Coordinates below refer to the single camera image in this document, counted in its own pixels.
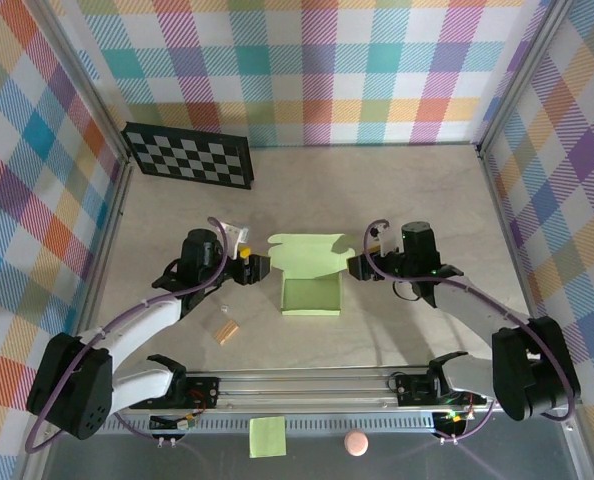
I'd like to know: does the light green paper box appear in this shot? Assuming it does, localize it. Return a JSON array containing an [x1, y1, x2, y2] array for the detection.
[[267, 232, 358, 319]]

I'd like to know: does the small tan corrugated block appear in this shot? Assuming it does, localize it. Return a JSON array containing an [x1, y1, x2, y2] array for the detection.
[[212, 319, 242, 346]]

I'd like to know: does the black white checkerboard panel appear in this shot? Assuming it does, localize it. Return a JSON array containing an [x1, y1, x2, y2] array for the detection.
[[121, 121, 255, 191]]

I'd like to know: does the green sticky note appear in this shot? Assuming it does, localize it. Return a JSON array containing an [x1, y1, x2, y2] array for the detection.
[[248, 416, 288, 459]]

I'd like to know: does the left small circuit board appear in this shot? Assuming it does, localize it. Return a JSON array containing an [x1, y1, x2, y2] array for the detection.
[[149, 410, 198, 434]]

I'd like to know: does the small circuit board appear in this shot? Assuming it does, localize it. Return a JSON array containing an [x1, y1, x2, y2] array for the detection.
[[149, 410, 198, 434], [432, 408, 474, 434]]

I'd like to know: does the pink round ball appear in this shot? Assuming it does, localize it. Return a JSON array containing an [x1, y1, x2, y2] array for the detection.
[[343, 430, 370, 457]]

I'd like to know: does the right small circuit board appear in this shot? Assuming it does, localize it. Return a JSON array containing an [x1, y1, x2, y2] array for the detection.
[[432, 408, 474, 434]]

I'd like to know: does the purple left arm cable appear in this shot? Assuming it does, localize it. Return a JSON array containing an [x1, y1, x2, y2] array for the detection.
[[25, 216, 228, 454]]

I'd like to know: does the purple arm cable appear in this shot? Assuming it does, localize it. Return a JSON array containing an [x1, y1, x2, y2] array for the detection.
[[25, 216, 228, 454], [364, 218, 582, 445]]

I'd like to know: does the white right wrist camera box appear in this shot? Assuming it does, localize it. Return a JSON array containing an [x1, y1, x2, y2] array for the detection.
[[374, 224, 396, 256]]

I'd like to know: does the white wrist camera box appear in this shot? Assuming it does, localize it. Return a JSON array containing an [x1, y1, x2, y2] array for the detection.
[[374, 224, 396, 256], [224, 223, 251, 261]]

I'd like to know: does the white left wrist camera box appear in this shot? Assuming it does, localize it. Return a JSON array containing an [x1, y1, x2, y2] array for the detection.
[[224, 223, 251, 261]]

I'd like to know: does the aluminium right side rail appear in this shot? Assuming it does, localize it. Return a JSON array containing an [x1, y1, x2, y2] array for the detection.
[[478, 142, 552, 369]]

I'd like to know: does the aluminium left side rail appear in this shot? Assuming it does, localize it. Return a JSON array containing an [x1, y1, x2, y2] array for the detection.
[[61, 162, 134, 375]]

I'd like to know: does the long aluminium base rail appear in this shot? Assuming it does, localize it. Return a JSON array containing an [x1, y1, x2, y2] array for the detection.
[[31, 367, 583, 416]]

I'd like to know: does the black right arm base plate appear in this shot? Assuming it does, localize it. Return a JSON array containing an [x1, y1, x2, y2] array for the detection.
[[394, 372, 488, 407]]

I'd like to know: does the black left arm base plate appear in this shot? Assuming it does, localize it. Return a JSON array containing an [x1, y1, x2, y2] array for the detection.
[[174, 375, 222, 410]]

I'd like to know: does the perforated metal cable duct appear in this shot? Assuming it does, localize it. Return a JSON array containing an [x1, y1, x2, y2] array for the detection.
[[101, 418, 438, 434]]

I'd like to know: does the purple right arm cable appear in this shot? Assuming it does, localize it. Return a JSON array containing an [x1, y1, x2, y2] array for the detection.
[[364, 218, 582, 445]]

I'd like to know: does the aluminium right corner post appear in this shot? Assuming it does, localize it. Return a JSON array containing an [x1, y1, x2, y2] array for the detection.
[[475, 0, 576, 157]]

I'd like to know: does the aluminium corner post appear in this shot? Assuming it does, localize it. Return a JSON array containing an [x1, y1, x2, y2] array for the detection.
[[24, 0, 133, 169], [475, 0, 576, 157]]

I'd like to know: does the aluminium left corner post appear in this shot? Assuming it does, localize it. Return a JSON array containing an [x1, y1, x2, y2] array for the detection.
[[24, 0, 133, 169]]

